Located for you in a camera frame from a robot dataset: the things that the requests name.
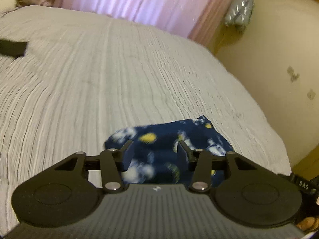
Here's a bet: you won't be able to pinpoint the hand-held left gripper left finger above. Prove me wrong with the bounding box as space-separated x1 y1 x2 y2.
54 139 134 194

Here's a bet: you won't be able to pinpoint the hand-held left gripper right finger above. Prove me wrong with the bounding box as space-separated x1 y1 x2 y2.
178 140 271 194

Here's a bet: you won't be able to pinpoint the navy printed pants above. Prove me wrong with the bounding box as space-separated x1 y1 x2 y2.
104 115 236 189

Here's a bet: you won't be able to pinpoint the person's right hand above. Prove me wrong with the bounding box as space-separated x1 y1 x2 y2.
297 216 319 232

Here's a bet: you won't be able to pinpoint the bed with striped grey cover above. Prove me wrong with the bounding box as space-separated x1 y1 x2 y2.
0 5 292 232

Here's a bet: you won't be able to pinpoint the silver foil balloon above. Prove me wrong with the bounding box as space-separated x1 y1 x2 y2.
225 0 255 28

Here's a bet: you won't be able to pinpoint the dark cloth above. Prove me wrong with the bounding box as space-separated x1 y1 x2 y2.
0 38 28 58

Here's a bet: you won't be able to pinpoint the pink curtain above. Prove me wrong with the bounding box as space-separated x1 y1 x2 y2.
53 0 242 47

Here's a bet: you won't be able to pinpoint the white pillow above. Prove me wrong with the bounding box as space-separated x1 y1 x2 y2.
0 0 18 13

